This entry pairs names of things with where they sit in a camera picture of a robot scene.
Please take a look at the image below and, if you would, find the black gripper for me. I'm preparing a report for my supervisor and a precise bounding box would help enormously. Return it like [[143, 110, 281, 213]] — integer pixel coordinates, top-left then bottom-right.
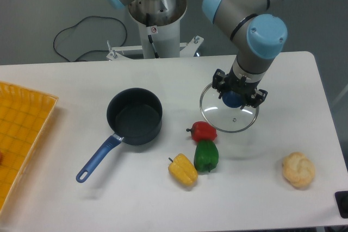
[[212, 69, 268, 108]]

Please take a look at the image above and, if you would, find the glass lid with blue knob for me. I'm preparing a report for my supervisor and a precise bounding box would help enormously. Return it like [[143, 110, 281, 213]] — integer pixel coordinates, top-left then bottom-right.
[[200, 83, 259, 133]]

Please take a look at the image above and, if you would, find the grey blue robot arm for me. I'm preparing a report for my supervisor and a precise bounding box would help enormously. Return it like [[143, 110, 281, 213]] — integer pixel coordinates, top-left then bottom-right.
[[108, 0, 288, 108]]

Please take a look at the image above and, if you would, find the red bell pepper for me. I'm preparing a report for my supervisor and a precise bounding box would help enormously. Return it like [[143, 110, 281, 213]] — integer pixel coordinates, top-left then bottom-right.
[[186, 121, 217, 142]]

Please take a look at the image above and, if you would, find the green bell pepper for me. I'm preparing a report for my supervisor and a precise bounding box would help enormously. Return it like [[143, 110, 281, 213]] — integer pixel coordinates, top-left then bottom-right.
[[194, 140, 219, 172]]

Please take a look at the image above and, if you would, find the yellow bell pepper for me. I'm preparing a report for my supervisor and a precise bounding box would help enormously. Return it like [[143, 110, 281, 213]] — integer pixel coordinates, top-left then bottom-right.
[[168, 153, 198, 187]]

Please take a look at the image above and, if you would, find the beige bread roll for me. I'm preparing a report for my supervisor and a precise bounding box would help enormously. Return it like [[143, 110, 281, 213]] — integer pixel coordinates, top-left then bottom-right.
[[282, 152, 316, 189]]

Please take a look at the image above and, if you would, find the yellow plastic basket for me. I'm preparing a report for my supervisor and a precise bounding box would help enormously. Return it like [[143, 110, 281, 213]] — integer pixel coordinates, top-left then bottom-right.
[[1, 81, 59, 210]]

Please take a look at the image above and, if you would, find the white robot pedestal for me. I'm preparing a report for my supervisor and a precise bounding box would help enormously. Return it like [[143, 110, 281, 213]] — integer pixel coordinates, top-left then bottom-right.
[[105, 0, 204, 61]]

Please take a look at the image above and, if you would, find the dark saucepan with blue handle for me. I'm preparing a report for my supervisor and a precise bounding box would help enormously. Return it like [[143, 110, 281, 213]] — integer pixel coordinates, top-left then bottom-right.
[[76, 87, 163, 183]]

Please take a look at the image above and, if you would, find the black cable on floor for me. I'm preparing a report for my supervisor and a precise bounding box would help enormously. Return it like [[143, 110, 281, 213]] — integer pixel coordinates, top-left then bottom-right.
[[53, 16, 128, 62]]

